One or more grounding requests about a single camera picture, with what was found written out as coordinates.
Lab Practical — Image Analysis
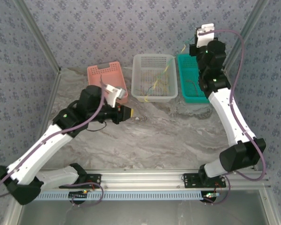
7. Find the red thin cable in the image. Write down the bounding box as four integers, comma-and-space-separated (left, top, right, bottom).
186, 79, 200, 96

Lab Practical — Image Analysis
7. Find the yellow thin cable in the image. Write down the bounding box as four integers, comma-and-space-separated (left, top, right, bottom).
152, 76, 173, 95

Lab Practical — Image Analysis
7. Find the teal plastic basket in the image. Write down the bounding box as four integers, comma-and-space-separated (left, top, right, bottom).
177, 53, 211, 104

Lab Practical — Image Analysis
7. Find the pink plastic basket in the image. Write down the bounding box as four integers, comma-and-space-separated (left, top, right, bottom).
87, 61, 129, 105

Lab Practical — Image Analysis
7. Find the white plastic basket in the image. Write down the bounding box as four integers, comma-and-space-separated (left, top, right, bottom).
131, 54, 178, 104

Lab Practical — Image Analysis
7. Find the small black circuit board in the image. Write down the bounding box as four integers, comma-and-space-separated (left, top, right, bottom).
69, 191, 89, 204
202, 192, 220, 203

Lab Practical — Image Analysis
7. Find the grey metal lower panel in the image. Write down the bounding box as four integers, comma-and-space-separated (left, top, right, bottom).
21, 200, 271, 225

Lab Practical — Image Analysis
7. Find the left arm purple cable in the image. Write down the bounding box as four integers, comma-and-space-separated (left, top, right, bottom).
0, 92, 105, 207

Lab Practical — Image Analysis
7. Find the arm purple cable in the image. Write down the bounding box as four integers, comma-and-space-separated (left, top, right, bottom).
198, 29, 267, 206
0, 92, 105, 207

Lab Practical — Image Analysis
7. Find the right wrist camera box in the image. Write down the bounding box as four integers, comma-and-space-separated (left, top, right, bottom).
195, 23, 215, 49

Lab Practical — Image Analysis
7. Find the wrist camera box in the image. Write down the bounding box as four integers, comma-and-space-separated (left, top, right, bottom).
104, 84, 129, 108
195, 23, 215, 49

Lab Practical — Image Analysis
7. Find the left wrist thin black cable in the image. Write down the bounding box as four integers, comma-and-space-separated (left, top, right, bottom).
86, 120, 107, 132

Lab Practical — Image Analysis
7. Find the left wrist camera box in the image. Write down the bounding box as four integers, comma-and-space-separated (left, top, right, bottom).
104, 84, 129, 108

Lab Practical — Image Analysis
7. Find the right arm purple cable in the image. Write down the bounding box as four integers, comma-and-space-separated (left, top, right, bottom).
198, 29, 267, 206

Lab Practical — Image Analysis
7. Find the aluminium mounting rail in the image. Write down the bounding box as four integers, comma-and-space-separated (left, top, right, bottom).
37, 170, 271, 190

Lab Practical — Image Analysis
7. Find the aluminium frame post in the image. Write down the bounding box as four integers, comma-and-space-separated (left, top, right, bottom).
14, 0, 62, 74
223, 0, 270, 71

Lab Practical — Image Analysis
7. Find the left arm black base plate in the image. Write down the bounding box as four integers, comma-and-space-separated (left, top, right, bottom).
60, 173, 102, 189

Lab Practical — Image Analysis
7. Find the grey slotted cable duct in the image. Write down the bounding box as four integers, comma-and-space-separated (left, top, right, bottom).
35, 190, 203, 201

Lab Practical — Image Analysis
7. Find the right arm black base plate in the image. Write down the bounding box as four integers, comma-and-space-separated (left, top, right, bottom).
183, 173, 227, 188

